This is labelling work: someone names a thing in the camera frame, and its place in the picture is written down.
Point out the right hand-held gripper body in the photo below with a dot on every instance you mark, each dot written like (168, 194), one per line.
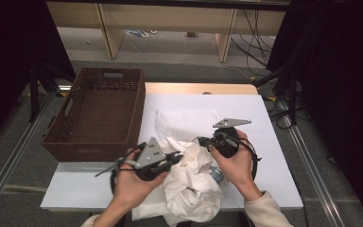
(228, 145)

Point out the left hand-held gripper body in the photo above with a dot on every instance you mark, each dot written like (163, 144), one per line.
(149, 156)

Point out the white mesh laundry bag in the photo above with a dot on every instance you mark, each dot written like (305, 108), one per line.
(182, 123)

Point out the white shirt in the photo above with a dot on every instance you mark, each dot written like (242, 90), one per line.
(189, 195)

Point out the brown woven basket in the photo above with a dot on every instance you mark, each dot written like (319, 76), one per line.
(100, 119)

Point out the person's right hand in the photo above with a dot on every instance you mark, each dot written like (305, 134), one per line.
(239, 170)

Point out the person's left hand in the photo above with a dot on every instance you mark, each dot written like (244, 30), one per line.
(129, 189)

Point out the dark table grommet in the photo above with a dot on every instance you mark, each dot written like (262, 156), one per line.
(207, 93)

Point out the black metal stand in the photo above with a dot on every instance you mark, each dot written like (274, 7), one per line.
(293, 94)
(34, 94)

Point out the small floor socket box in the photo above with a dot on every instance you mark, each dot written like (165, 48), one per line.
(191, 34)

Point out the light wooden shelf unit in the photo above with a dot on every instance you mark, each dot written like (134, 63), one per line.
(170, 19)

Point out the black curtain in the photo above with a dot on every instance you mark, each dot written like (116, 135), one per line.
(6, 47)
(343, 78)

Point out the metal floor rail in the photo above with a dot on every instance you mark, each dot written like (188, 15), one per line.
(296, 138)
(12, 157)

